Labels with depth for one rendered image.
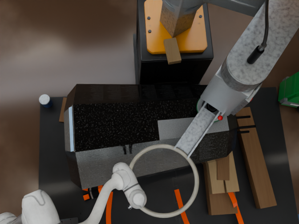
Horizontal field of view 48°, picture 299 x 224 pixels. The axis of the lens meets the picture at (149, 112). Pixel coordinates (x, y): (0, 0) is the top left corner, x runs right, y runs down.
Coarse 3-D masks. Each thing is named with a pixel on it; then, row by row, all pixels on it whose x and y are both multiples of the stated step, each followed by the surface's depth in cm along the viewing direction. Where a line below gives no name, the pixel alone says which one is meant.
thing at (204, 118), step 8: (200, 112) 235; (208, 112) 234; (200, 120) 235; (208, 120) 234; (192, 128) 235; (200, 128) 234; (208, 128) 230; (184, 136) 235; (192, 136) 235; (200, 136) 234; (176, 144) 231; (184, 144) 235; (192, 144) 235; (192, 152) 230
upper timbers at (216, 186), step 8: (232, 152) 307; (232, 160) 305; (208, 168) 304; (216, 168) 302; (232, 168) 303; (208, 176) 306; (216, 176) 301; (232, 176) 301; (216, 184) 299; (224, 184) 303; (232, 184) 299; (216, 192) 297; (224, 192) 297
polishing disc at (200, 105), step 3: (201, 99) 250; (198, 102) 250; (201, 102) 250; (204, 102) 250; (198, 105) 249; (201, 105) 249; (198, 108) 248; (198, 111) 248; (216, 111) 248; (219, 114) 248; (216, 120) 247
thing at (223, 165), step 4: (228, 156) 305; (220, 160) 303; (224, 160) 303; (228, 160) 304; (220, 164) 302; (224, 164) 302; (228, 164) 303; (220, 168) 301; (224, 168) 302; (228, 168) 302; (220, 172) 300; (224, 172) 301; (228, 172) 301; (220, 176) 300; (224, 176) 300; (228, 176) 300
